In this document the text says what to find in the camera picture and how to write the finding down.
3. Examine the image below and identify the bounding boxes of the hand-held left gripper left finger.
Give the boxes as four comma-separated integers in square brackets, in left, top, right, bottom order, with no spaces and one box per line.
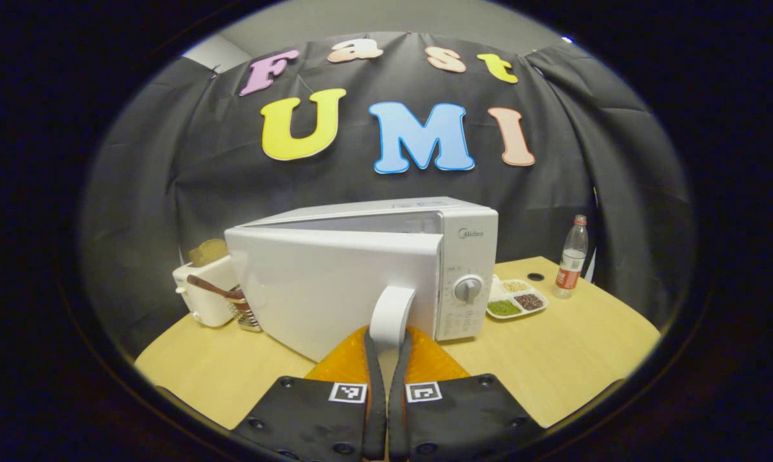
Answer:
[229,325,387,462]

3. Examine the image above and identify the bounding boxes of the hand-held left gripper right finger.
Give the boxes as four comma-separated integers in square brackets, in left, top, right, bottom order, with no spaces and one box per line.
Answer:
[388,327,544,462]

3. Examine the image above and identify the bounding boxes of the white microwave oven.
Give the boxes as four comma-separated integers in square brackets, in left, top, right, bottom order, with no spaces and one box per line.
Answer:
[224,196,499,363]

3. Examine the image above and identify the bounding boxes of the white divided bean dish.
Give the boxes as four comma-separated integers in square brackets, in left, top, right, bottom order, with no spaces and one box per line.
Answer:
[486,275,548,320]

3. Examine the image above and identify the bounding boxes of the white toaster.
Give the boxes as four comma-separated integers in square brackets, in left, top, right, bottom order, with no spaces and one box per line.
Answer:
[172,255,241,329]

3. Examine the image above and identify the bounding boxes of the clear bottle red label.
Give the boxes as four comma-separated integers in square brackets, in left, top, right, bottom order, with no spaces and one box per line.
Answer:
[552,214,589,300]

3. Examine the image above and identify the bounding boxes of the brown bread slice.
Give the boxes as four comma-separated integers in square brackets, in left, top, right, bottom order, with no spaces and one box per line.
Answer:
[188,239,229,268]

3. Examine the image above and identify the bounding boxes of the wire utensil basket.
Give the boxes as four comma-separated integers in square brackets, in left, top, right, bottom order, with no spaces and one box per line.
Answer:
[228,289,263,333]

